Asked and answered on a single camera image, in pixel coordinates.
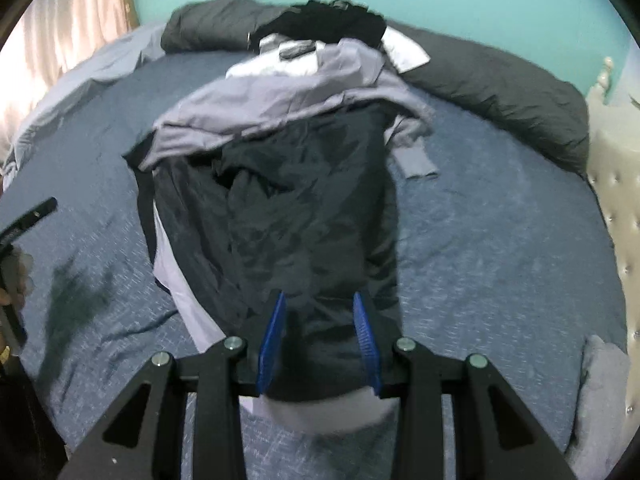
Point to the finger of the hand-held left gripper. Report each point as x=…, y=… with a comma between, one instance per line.
x=30, y=220

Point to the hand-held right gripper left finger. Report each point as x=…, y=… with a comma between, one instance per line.
x=274, y=340

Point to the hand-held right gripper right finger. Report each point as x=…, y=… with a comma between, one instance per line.
x=364, y=335

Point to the light grey jacket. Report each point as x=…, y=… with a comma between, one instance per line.
x=300, y=210

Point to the person's left hand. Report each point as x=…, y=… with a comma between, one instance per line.
x=21, y=280

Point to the light blue sheet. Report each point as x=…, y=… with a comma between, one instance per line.
x=75, y=90

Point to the blue bed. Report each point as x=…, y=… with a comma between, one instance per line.
x=500, y=260

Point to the grey shirt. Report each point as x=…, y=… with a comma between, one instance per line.
x=415, y=160

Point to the pink curtain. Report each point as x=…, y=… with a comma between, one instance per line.
x=65, y=20

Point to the grey pillow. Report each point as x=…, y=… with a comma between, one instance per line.
x=605, y=385

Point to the dark grey duvet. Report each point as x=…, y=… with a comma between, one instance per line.
x=500, y=90

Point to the white cloth piece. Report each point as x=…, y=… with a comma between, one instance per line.
x=405, y=50

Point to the cream tufted headboard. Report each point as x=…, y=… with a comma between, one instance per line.
x=615, y=185

